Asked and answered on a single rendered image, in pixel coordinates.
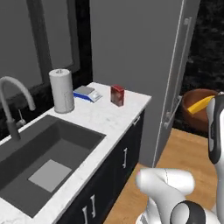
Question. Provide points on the black cupboard door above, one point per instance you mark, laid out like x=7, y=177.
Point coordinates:
x=73, y=217
x=100, y=189
x=131, y=145

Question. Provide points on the blue and white kitchen scale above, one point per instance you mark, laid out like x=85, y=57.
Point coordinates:
x=87, y=92

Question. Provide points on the dark grey sink basin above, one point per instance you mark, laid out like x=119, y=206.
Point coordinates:
x=43, y=151

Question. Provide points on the white paper towel roll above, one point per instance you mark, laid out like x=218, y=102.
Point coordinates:
x=61, y=93

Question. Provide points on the red box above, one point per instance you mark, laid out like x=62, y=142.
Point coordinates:
x=117, y=95

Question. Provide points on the tall grey fridge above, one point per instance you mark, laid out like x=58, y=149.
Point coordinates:
x=131, y=58

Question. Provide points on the brown wooden bowl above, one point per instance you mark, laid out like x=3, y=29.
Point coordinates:
x=195, y=115

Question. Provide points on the yellow oblong food item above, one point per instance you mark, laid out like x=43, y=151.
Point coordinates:
x=200, y=105

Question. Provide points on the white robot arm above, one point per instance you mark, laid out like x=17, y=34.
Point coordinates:
x=166, y=186

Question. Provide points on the grey framed window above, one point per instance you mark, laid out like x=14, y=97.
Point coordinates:
x=29, y=38

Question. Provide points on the grey curved sink tap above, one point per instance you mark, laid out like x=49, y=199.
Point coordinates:
x=13, y=125

